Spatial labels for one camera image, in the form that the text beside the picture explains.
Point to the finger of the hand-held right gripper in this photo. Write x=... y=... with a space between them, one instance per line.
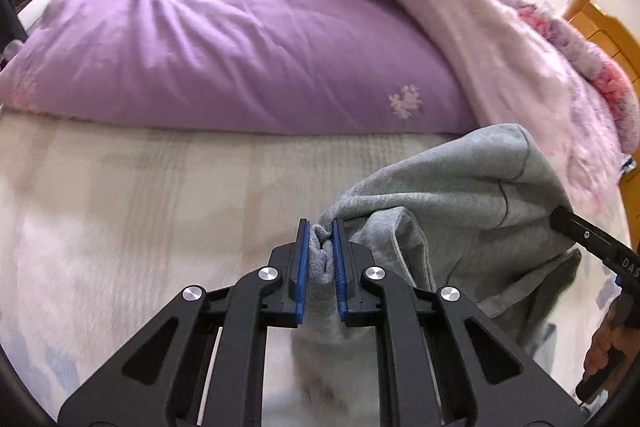
x=590 y=237

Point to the grey sweatshirt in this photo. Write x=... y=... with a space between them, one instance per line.
x=450 y=217

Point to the person's right hand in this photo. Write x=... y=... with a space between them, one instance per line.
x=605 y=347

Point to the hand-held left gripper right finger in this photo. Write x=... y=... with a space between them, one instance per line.
x=339 y=276

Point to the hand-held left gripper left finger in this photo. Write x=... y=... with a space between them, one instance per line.
x=301 y=273

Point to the purple floral duvet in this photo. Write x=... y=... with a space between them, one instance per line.
x=280 y=37

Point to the white bed sheet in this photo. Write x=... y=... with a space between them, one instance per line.
x=150 y=227

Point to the wooden headboard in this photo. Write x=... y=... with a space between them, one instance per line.
x=607 y=37

